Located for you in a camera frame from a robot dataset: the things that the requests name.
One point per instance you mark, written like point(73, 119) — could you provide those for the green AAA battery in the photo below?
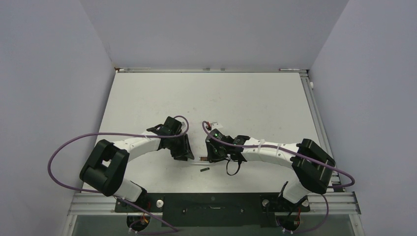
point(204, 169)

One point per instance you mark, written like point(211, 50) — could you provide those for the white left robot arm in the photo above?
point(105, 167)

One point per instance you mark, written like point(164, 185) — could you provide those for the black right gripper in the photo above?
point(212, 157)

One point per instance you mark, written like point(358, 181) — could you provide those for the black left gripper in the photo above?
point(184, 152)

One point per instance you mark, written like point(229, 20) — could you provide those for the white remote control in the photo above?
point(199, 159)

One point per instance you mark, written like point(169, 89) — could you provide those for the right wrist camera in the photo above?
point(213, 125)

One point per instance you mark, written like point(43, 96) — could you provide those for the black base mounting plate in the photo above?
point(220, 209)

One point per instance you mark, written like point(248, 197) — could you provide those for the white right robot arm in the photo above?
point(312, 166)

